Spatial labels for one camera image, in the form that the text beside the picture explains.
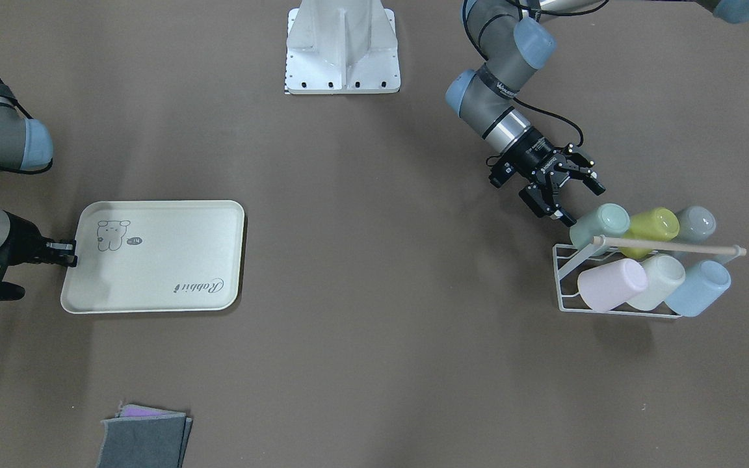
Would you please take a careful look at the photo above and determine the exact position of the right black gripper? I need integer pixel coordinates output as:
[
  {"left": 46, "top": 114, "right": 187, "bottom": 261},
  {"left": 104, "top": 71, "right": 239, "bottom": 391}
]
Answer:
[{"left": 0, "top": 217, "right": 79, "bottom": 302}]

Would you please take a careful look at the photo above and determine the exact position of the yellow cup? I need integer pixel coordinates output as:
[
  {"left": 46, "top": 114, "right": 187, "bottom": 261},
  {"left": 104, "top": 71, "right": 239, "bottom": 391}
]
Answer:
[{"left": 622, "top": 207, "right": 680, "bottom": 242}]

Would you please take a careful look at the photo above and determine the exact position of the green cup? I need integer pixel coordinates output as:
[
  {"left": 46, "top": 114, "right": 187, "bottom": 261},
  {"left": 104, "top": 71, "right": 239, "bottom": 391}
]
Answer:
[{"left": 570, "top": 203, "right": 631, "bottom": 250}]

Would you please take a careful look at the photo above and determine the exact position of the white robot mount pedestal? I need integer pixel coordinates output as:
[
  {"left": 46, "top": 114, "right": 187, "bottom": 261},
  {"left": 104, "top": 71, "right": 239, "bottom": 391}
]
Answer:
[{"left": 283, "top": 1, "right": 401, "bottom": 95}]

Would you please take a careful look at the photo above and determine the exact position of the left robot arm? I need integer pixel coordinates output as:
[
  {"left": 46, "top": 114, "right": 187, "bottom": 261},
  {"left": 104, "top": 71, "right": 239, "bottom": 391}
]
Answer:
[{"left": 446, "top": 1, "right": 749, "bottom": 225}]

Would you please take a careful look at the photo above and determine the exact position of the grey folded cloth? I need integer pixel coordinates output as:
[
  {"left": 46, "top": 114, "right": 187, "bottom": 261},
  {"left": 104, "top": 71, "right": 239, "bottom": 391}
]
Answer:
[{"left": 96, "top": 404, "right": 193, "bottom": 467}]

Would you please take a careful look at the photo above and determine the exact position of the cream white cup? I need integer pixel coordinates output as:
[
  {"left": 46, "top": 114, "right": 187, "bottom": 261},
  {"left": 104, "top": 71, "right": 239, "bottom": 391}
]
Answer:
[{"left": 627, "top": 253, "right": 686, "bottom": 311}]

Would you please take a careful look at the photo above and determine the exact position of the white wire cup rack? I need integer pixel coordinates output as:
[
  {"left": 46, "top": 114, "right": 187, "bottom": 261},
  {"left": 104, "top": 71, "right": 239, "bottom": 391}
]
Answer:
[{"left": 551, "top": 236, "right": 747, "bottom": 319}]

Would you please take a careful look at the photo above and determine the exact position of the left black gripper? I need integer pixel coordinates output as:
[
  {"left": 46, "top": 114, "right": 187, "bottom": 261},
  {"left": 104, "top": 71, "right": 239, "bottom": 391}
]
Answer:
[{"left": 488, "top": 130, "right": 606, "bottom": 228}]

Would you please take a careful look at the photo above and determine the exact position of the cream rabbit tray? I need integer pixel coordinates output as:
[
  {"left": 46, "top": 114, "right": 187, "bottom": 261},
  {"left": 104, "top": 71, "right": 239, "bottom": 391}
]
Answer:
[{"left": 60, "top": 200, "right": 246, "bottom": 314}]

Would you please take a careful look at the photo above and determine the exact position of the blue cup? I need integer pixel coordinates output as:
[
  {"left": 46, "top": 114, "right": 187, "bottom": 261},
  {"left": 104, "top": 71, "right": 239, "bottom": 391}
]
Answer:
[{"left": 664, "top": 260, "right": 731, "bottom": 317}]

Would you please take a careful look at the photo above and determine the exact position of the pink cup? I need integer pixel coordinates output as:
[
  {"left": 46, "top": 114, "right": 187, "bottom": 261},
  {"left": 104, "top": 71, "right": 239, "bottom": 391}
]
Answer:
[{"left": 577, "top": 259, "right": 648, "bottom": 312}]

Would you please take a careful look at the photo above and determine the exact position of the grey cup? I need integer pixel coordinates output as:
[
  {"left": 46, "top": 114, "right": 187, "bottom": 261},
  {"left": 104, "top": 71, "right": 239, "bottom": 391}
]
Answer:
[{"left": 670, "top": 205, "right": 718, "bottom": 244}]

